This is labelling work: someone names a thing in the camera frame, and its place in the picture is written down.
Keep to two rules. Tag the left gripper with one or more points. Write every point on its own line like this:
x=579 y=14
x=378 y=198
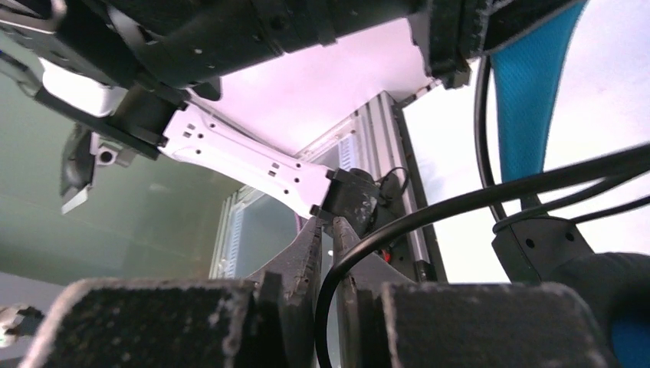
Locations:
x=448 y=33

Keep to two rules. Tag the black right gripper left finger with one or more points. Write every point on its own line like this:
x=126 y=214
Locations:
x=263 y=320

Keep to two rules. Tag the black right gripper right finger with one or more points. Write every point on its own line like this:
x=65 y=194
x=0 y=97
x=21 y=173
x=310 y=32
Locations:
x=555 y=311

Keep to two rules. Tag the blue black headphones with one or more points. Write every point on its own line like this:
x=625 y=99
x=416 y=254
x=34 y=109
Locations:
x=525 y=55

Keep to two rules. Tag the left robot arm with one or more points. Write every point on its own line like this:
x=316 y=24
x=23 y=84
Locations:
x=235 y=86

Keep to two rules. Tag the aluminium frame rail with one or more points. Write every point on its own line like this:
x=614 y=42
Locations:
x=255 y=227

